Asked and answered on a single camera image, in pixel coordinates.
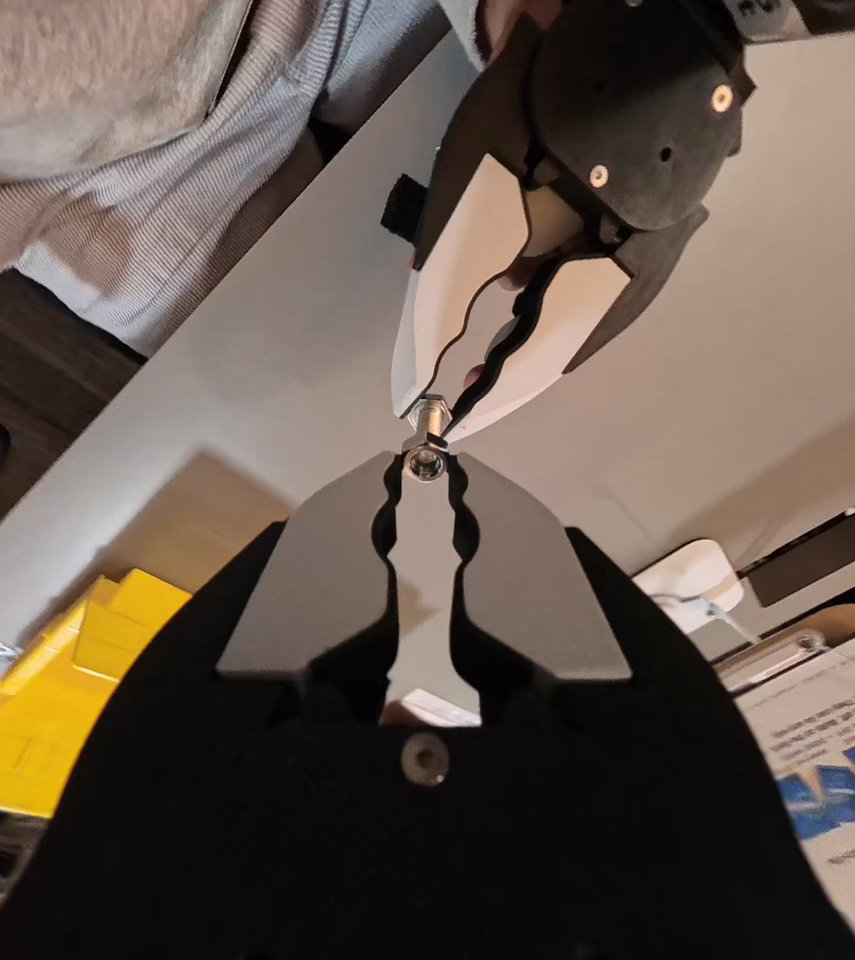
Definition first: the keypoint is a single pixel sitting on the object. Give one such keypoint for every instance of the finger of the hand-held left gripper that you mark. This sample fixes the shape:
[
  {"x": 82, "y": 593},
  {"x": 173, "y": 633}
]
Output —
[
  {"x": 562, "y": 322},
  {"x": 465, "y": 240}
]

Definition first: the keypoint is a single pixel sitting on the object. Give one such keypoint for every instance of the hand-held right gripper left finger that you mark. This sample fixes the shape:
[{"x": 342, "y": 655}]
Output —
[{"x": 307, "y": 585}]

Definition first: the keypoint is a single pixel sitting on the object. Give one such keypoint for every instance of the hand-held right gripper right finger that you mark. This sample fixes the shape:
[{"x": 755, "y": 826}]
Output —
[{"x": 540, "y": 592}]

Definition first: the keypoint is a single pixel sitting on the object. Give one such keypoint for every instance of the silver metal bolt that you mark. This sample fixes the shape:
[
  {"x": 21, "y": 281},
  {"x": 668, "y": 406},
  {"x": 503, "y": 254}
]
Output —
[{"x": 427, "y": 416}]

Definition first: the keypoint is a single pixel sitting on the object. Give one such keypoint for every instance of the silver hex nut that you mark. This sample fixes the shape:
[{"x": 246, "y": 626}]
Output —
[{"x": 424, "y": 463}]

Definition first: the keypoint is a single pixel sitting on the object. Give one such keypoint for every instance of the person's left hand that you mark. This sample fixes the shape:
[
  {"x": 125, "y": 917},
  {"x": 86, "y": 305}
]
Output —
[{"x": 502, "y": 22}]

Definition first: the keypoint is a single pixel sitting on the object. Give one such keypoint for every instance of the tan flat sheet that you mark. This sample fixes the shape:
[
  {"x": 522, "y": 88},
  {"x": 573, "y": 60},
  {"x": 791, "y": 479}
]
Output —
[{"x": 195, "y": 517}]

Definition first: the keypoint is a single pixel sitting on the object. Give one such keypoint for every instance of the white stand base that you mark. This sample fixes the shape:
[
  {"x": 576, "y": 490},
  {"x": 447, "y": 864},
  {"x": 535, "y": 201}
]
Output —
[{"x": 686, "y": 574}]

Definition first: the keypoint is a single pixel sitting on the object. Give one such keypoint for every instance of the yellow plastic box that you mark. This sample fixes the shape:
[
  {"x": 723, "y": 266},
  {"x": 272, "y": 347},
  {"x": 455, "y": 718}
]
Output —
[{"x": 60, "y": 675}]

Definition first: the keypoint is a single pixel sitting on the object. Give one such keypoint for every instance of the person's striped ribbed shirt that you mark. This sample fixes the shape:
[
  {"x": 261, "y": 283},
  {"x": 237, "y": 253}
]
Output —
[{"x": 195, "y": 210}]

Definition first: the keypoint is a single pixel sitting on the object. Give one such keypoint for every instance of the black monitor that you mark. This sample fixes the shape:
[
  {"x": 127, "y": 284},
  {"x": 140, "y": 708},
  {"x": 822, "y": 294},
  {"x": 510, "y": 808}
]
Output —
[{"x": 832, "y": 540}]

